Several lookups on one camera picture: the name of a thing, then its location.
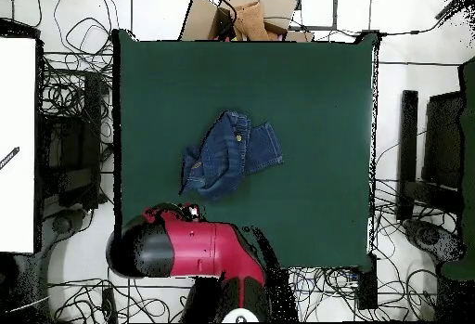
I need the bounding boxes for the black cable tangle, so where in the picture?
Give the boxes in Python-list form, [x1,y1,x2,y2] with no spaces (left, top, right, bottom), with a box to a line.
[289,266,439,321]
[47,277,198,323]
[36,0,116,117]

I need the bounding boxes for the black strip with white print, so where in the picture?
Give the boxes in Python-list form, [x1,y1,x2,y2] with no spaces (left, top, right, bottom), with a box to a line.
[0,146,20,171]

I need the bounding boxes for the black power strip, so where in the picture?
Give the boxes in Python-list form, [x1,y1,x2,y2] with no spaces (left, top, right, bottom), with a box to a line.
[101,287,119,323]

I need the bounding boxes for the black flat panel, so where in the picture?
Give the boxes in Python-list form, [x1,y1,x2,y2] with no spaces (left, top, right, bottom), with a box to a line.
[422,91,465,191]

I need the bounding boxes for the tan cloth in box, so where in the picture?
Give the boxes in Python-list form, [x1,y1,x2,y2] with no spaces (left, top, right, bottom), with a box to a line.
[232,1,270,42]

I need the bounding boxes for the blue denim jeans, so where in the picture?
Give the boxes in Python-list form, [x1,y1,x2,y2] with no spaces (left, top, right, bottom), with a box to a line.
[178,109,285,201]

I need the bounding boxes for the dark metal frame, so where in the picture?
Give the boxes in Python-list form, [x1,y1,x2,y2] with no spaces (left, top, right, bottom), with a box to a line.
[283,0,339,32]

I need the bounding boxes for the black table leg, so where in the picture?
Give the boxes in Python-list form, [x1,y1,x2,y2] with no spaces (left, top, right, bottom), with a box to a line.
[356,254,379,310]

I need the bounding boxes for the dark green cloth sheet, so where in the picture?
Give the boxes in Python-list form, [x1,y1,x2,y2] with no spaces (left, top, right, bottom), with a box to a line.
[441,56,475,280]

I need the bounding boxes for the dark green table cloth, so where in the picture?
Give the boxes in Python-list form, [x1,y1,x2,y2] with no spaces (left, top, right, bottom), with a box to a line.
[111,28,381,273]

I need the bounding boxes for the white board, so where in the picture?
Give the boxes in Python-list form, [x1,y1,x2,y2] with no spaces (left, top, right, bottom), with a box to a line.
[0,36,37,254]

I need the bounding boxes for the black equipment rack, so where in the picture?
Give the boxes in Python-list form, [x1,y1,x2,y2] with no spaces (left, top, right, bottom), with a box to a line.
[36,71,103,210]

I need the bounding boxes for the black upright post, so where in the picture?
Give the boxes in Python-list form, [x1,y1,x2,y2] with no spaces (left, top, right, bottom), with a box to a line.
[396,89,419,223]

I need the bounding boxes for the brown cardboard box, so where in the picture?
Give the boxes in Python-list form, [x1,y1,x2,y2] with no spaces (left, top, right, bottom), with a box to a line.
[178,0,315,43]

